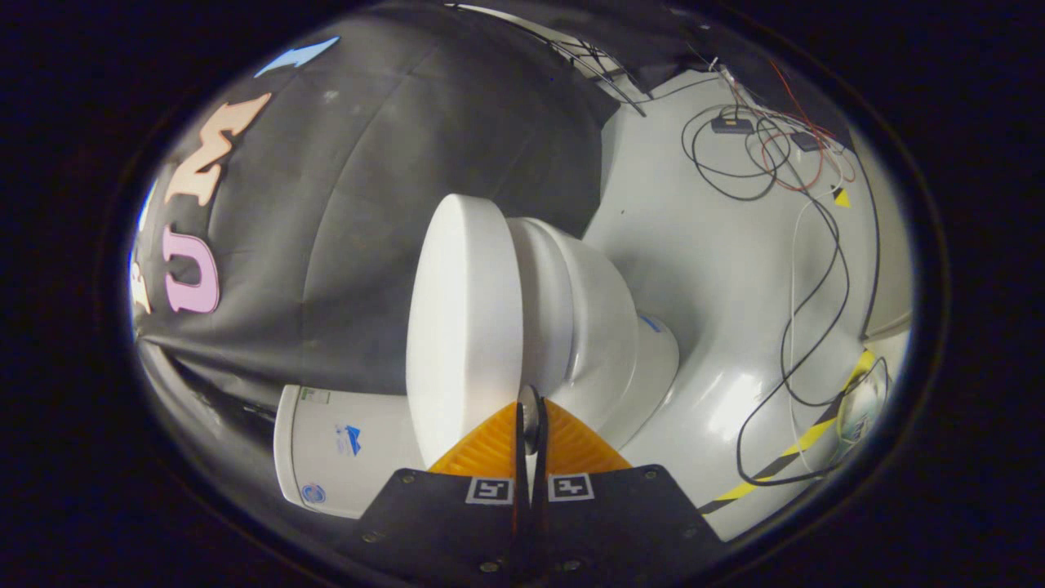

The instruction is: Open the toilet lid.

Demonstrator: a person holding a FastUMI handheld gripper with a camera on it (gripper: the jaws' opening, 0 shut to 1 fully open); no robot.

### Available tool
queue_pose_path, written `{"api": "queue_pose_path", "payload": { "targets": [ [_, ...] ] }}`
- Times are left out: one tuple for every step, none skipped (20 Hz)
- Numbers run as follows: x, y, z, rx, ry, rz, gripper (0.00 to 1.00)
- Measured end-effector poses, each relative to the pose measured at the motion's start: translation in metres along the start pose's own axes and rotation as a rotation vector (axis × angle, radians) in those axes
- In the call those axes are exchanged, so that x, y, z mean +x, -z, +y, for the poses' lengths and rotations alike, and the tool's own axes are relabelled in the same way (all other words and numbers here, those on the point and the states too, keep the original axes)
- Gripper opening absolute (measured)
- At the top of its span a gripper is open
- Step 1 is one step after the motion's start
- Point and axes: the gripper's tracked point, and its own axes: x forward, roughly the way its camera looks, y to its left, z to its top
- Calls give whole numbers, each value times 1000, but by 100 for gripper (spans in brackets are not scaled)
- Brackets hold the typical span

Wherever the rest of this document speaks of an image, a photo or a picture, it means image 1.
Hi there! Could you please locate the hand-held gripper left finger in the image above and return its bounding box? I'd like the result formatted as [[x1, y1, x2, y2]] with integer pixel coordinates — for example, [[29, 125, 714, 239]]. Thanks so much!
[[335, 399, 530, 588]]

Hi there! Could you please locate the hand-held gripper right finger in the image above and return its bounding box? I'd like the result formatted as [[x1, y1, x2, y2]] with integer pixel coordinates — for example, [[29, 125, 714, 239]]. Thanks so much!
[[529, 399, 726, 587]]

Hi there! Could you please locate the black lid handle tab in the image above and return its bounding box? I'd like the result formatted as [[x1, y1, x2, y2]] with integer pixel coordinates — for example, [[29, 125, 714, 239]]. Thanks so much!
[[519, 384, 546, 455]]

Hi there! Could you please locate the white toilet lid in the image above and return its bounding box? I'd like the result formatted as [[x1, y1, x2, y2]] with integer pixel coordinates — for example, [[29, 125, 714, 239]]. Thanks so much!
[[406, 194, 525, 470]]

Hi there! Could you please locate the white toilet with tank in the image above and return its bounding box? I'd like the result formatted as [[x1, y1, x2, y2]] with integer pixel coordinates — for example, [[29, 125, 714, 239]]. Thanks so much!
[[273, 216, 680, 519]]

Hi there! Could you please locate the white toilet seat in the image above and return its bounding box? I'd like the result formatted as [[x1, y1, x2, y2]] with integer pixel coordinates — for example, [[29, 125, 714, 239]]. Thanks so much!
[[506, 216, 576, 393]]

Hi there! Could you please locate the yellow black floor tape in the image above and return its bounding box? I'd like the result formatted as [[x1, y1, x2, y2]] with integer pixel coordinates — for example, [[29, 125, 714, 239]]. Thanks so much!
[[698, 350, 878, 515]]

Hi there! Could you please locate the clear plastic bag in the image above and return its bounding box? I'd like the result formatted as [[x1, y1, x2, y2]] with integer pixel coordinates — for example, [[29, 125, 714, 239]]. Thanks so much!
[[837, 372, 891, 446]]

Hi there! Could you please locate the black backdrop cloth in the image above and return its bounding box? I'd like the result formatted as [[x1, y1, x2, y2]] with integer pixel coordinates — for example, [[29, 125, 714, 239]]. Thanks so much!
[[131, 0, 854, 409]]

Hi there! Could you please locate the black cable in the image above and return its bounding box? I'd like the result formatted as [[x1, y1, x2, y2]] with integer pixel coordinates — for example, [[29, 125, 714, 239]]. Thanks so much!
[[682, 105, 794, 202], [735, 188, 891, 488]]

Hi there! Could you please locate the red cable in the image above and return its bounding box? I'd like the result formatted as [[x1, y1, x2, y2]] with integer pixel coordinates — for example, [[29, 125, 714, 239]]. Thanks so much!
[[727, 57, 856, 194]]

